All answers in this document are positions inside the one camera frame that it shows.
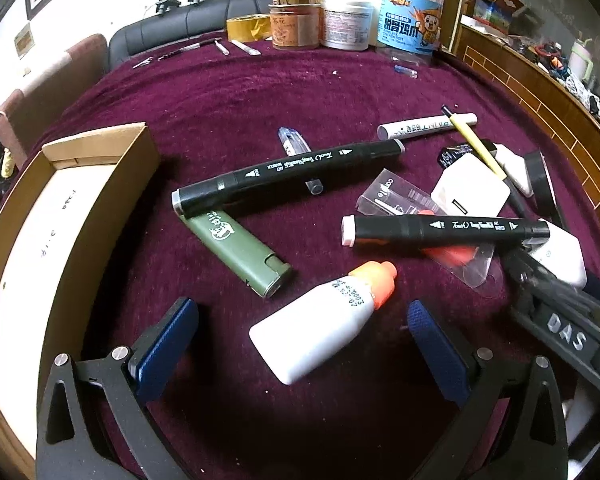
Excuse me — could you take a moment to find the brown tin can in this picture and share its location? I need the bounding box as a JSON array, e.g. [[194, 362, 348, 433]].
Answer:
[[268, 0, 320, 49]]

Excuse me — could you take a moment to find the black lipstick tube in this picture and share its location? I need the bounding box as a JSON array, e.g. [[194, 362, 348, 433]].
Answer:
[[437, 143, 481, 169]]

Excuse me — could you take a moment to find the wooden brick pattern cabinet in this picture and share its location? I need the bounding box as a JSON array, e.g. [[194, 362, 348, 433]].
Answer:
[[442, 0, 600, 219]]

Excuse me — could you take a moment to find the blue label plastic jar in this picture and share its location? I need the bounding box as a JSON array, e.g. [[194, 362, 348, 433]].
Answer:
[[377, 0, 444, 64]]

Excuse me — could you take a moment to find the white stick far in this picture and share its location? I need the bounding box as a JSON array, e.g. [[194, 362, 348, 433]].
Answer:
[[230, 39, 261, 56]]

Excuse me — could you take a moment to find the clear packet red candle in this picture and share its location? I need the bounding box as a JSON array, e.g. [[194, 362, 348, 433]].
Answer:
[[356, 169, 498, 297]]

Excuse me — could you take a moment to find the white marker pen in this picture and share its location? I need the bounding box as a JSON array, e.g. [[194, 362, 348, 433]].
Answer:
[[377, 115, 455, 140]]

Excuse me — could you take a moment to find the black pen far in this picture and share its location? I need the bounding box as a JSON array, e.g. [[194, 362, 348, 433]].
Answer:
[[157, 38, 221, 62]]

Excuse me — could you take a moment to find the clear blue pen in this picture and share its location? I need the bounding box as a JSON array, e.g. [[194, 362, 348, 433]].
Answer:
[[277, 127, 324, 196]]

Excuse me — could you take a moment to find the yellow tape roll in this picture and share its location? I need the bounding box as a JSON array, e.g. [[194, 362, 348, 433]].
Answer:
[[225, 14, 272, 44]]

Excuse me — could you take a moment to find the cardboard tray box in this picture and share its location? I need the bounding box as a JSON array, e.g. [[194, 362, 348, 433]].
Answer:
[[0, 122, 160, 479]]

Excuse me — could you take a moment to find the yellow black mechanical pencil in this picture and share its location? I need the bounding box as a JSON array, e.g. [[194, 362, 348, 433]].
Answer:
[[441, 105, 532, 219]]

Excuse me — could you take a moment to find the black leather sofa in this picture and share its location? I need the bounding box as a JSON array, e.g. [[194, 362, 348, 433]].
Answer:
[[108, 0, 272, 70]]

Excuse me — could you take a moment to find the black tape roll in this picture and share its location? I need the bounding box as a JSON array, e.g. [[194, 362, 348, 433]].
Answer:
[[524, 151, 567, 230]]

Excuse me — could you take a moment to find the white bottle orange cap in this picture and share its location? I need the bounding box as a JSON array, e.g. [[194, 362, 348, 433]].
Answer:
[[249, 261, 398, 386]]

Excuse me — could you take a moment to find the small white dropper bottle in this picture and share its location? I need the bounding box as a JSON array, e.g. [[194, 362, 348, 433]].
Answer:
[[494, 143, 533, 197]]

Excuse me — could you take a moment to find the black marker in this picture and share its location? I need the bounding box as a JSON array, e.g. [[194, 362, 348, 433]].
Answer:
[[171, 139, 405, 218], [341, 214, 550, 248]]

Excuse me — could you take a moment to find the white charger plug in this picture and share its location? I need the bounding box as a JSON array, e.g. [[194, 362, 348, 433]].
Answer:
[[431, 154, 510, 217]]

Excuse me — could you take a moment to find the white plastic tub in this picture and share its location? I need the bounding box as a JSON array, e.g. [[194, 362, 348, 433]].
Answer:
[[318, 0, 380, 52]]

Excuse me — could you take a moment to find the green lighter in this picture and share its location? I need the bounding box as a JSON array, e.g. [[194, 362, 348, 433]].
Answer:
[[180, 210, 292, 298]]

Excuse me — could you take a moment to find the small blue clear cap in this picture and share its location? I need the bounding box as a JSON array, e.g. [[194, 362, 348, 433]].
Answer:
[[393, 65, 418, 79]]

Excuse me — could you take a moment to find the maroon tablecloth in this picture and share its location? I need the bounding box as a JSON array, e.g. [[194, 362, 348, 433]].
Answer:
[[9, 37, 600, 480]]

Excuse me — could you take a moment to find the brown armchair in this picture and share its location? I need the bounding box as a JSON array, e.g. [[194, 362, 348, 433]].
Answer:
[[0, 34, 108, 169]]

